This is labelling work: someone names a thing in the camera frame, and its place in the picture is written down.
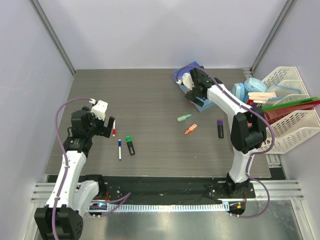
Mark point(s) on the wooden stick bundle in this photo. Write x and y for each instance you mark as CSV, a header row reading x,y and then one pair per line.
x,y
261,97

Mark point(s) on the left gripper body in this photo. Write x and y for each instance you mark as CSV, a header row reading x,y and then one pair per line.
x,y
96,126

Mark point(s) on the green capped black highlighter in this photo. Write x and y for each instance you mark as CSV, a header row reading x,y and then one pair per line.
x,y
130,145

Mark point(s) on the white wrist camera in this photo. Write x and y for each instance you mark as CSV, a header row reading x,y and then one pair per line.
x,y
186,81
99,109

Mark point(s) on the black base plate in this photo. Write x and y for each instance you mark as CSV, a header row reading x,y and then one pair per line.
x,y
171,187

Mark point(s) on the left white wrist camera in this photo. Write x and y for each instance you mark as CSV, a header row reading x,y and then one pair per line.
x,y
99,109

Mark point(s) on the purple plastic box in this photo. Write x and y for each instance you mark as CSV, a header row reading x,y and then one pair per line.
x,y
177,75

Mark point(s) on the white slotted cable duct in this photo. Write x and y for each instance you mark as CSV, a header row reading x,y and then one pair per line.
x,y
131,208

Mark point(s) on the red capped white marker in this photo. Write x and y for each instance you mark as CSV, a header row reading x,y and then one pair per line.
x,y
114,128

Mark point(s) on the blue capped white marker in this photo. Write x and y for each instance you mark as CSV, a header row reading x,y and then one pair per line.
x,y
119,149

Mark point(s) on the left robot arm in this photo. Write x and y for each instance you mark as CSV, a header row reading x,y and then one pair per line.
x,y
62,216

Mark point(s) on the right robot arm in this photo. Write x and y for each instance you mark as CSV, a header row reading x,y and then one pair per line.
x,y
248,130

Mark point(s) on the purple capped black highlighter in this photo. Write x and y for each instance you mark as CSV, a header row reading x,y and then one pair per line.
x,y
220,129

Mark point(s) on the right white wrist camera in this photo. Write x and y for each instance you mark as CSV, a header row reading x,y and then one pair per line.
x,y
186,81

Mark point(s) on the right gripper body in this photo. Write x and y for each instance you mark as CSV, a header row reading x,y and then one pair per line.
x,y
191,94

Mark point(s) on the white mesh file rack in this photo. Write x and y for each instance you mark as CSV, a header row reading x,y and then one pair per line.
x,y
298,126

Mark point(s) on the green utility knife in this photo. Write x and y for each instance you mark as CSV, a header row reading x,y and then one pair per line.
x,y
183,117

